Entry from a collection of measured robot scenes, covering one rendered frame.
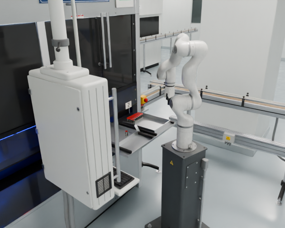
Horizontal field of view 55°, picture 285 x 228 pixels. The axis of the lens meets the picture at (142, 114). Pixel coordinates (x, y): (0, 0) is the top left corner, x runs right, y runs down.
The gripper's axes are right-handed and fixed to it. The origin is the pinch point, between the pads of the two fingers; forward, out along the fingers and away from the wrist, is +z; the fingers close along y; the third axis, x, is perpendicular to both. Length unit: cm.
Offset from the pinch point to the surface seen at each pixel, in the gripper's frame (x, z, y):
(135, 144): -4.5, 22.3, 43.1
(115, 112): 15, -24, 86
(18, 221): -40, 53, 125
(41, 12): -39, -75, 85
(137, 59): -39, -31, -9
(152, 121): -18.0, 22.1, -1.4
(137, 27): -39, -58, -9
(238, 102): 35, 19, -82
